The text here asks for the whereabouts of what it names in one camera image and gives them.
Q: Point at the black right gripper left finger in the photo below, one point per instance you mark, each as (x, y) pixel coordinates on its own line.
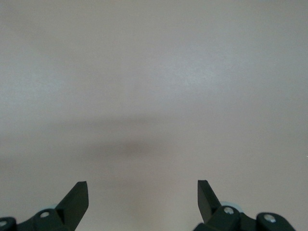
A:
(69, 211)

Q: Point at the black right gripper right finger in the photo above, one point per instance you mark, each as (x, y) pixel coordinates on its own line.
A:
(209, 209)

